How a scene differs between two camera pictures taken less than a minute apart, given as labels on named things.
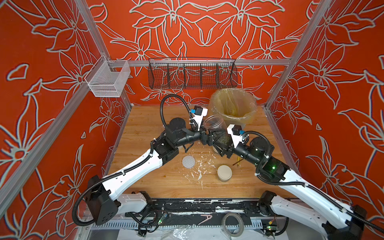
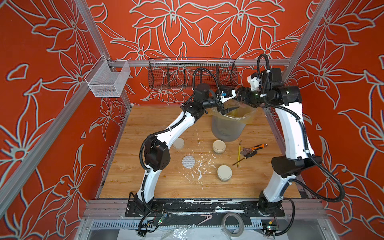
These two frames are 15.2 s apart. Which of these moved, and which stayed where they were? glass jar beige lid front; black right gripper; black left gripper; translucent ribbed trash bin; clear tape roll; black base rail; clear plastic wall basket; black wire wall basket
Moved: translucent ribbed trash bin; black right gripper; black left gripper
Stayed: black wire wall basket; clear plastic wall basket; black base rail; glass jar beige lid front; clear tape roll
